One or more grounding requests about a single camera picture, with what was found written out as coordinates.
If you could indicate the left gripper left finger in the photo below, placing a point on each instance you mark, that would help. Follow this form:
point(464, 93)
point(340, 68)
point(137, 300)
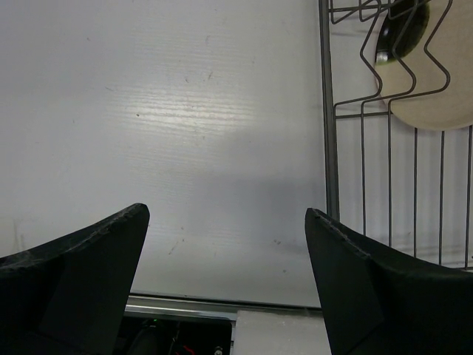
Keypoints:
point(68, 296)

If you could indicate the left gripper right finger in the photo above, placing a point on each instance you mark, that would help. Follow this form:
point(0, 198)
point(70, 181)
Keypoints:
point(377, 300)

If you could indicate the cream plate dark centre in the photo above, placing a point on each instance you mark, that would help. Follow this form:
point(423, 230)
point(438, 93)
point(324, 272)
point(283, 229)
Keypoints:
point(424, 59)

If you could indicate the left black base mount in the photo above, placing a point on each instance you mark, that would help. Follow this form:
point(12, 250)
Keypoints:
point(175, 325)

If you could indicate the grey wire dish rack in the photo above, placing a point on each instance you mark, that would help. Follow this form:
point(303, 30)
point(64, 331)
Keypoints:
point(406, 187)

